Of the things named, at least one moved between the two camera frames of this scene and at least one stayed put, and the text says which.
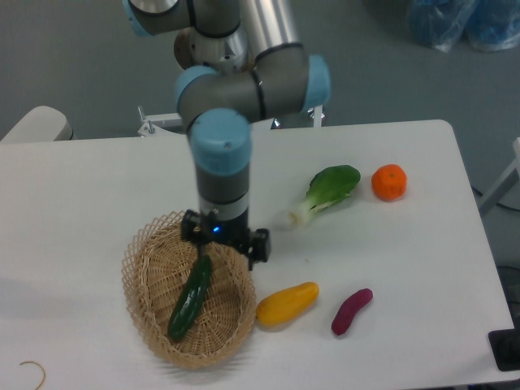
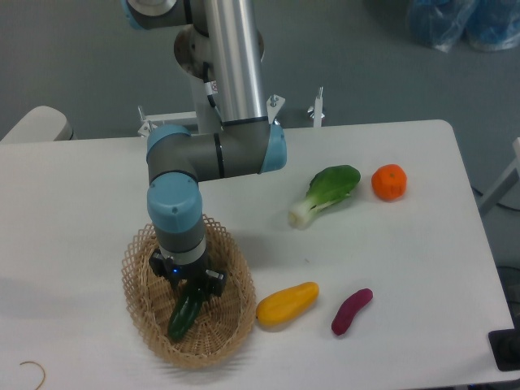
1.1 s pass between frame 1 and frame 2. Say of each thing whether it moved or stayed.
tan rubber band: stayed
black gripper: moved
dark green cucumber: stayed
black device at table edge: stayed
